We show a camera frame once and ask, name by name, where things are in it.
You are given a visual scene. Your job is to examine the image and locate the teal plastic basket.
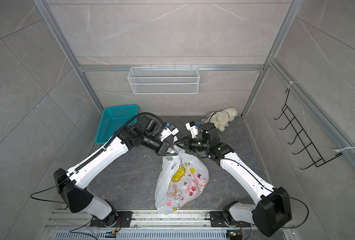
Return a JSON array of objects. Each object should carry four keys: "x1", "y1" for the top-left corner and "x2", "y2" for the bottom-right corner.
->
[{"x1": 95, "y1": 105, "x2": 138, "y2": 145}]

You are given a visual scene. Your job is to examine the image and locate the black wire hook rack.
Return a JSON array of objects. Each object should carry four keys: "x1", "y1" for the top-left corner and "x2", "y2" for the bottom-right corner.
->
[{"x1": 273, "y1": 89, "x2": 343, "y2": 170}]

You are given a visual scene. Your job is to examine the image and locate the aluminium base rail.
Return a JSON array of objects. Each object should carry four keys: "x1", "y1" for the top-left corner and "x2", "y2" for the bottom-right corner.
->
[{"x1": 40, "y1": 210, "x2": 252, "y2": 240}]

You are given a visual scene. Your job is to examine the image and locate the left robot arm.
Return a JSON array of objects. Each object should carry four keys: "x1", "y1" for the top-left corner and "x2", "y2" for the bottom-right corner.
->
[{"x1": 53, "y1": 112, "x2": 178, "y2": 227}]

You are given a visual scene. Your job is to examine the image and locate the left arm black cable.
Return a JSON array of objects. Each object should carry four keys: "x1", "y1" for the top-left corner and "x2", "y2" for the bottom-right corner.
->
[{"x1": 30, "y1": 112, "x2": 165, "y2": 205}]

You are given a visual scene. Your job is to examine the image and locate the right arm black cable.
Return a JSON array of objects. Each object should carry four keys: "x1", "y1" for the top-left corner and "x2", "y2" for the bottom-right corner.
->
[{"x1": 225, "y1": 158, "x2": 310, "y2": 229}]

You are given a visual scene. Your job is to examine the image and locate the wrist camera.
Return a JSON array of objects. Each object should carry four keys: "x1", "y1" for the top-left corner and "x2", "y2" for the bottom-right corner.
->
[
  {"x1": 160, "y1": 122, "x2": 179, "y2": 142},
  {"x1": 185, "y1": 121, "x2": 198, "y2": 139}
]

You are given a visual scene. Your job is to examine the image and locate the white printed plastic bag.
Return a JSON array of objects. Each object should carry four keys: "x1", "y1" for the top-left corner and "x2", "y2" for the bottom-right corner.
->
[{"x1": 154, "y1": 149, "x2": 209, "y2": 215}]

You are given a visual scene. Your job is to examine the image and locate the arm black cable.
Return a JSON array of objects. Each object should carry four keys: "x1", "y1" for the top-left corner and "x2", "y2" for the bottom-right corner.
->
[
  {"x1": 30, "y1": 112, "x2": 165, "y2": 205},
  {"x1": 225, "y1": 158, "x2": 310, "y2": 229}
]

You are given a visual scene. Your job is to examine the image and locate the white plush toy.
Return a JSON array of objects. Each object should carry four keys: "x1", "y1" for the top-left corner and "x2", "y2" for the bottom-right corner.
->
[{"x1": 205, "y1": 108, "x2": 238, "y2": 132}]

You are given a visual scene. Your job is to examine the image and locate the white wire mesh shelf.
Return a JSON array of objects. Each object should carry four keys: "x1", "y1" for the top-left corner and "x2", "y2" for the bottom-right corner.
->
[{"x1": 127, "y1": 67, "x2": 200, "y2": 95}]

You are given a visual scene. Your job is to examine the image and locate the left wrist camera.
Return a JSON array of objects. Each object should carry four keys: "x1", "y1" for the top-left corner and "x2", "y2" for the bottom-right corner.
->
[{"x1": 160, "y1": 122, "x2": 179, "y2": 142}]

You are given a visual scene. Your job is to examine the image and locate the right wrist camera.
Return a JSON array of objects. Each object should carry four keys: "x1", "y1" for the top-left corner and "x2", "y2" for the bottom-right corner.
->
[{"x1": 185, "y1": 121, "x2": 198, "y2": 139}]

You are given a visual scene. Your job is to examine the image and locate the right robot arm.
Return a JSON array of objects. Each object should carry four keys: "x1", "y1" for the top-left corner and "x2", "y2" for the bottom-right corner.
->
[{"x1": 175, "y1": 122, "x2": 292, "y2": 237}]

